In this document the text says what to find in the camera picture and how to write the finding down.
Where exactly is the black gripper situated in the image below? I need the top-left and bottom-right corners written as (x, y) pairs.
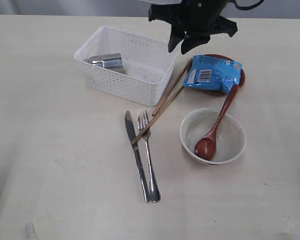
top-left (148, 0), bottom-right (238, 55)

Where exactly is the brown wooden chopstick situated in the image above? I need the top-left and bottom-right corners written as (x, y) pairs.
top-left (151, 57), bottom-right (193, 117)
top-left (130, 85), bottom-right (184, 145)

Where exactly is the blue snack bag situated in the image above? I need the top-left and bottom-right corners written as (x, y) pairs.
top-left (182, 54), bottom-right (243, 95)

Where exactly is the white perforated plastic basket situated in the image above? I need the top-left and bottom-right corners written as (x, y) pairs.
top-left (73, 25), bottom-right (180, 107)

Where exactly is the steel cup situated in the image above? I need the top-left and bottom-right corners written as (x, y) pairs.
top-left (84, 53), bottom-right (125, 74)

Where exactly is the white ceramic bowl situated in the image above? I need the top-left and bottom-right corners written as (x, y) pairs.
top-left (179, 108), bottom-right (246, 165)

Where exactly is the silver fork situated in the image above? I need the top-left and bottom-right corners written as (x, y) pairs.
top-left (137, 109), bottom-right (161, 203)

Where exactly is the silver table knife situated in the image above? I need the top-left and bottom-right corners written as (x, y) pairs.
top-left (124, 110), bottom-right (150, 203)

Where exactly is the brown wooden spoon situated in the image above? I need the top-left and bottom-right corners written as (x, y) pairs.
top-left (194, 84), bottom-right (240, 161)

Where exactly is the grey curtain backdrop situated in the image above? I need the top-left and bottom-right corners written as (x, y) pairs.
top-left (0, 0), bottom-right (300, 19)

